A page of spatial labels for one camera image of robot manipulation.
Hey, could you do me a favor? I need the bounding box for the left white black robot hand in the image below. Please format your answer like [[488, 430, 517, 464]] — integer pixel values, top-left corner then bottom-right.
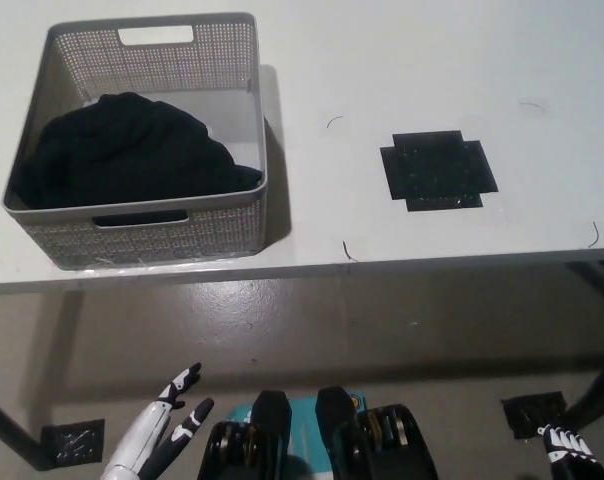
[[99, 362, 216, 480]]

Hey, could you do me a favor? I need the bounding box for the black t-shirt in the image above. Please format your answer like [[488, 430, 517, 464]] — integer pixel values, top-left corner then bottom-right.
[[9, 91, 263, 227]]

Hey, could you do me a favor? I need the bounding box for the dark table leg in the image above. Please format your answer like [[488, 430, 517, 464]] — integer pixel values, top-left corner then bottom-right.
[[0, 392, 51, 471], [564, 352, 604, 432]]

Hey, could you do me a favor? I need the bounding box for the black teal robot torso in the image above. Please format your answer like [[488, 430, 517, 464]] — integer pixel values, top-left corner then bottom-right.
[[197, 384, 439, 480]]

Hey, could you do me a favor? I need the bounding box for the grey perforated plastic basket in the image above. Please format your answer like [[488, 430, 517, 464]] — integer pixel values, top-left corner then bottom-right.
[[0, 10, 269, 272]]

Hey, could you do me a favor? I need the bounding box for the black tape patch on table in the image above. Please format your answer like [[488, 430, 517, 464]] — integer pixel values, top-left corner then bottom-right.
[[379, 129, 500, 214]]

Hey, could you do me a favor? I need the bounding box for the dark table frame bar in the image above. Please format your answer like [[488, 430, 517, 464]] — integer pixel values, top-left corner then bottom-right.
[[564, 259, 604, 302]]

